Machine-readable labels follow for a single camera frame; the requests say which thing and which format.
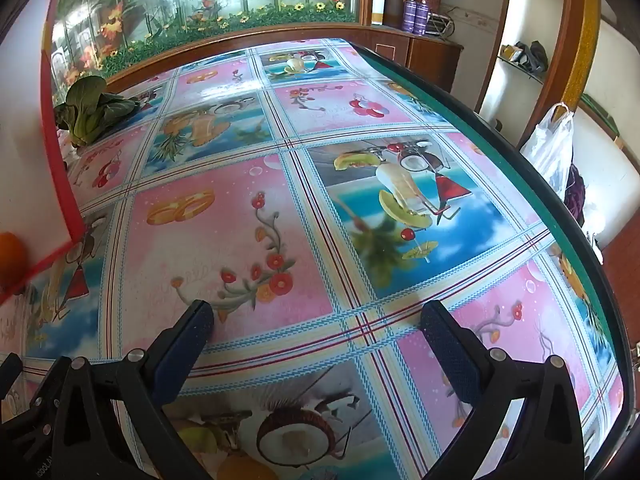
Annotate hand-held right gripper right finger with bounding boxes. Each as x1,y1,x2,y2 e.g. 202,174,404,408
421,300,587,480

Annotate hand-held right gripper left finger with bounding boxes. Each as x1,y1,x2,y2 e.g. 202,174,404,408
50,300,216,480

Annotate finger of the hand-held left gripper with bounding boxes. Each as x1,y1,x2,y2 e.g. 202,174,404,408
0,354,23,399
0,358,67,480

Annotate red-rimmed white tray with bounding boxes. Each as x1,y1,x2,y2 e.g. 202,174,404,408
0,0,87,306

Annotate white plastic bag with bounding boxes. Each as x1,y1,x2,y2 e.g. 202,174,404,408
520,104,576,197

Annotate green bok choy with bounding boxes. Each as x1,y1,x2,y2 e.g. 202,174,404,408
54,76,142,149

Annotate brown wooden cabinet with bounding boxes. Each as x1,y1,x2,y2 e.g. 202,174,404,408
105,24,464,95

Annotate black bag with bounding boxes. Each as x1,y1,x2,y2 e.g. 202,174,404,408
515,40,550,74

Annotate glass wall shelf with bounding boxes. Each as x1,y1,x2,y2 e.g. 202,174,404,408
496,52,547,85

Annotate wire rack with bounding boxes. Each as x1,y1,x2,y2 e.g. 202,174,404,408
428,10,457,39

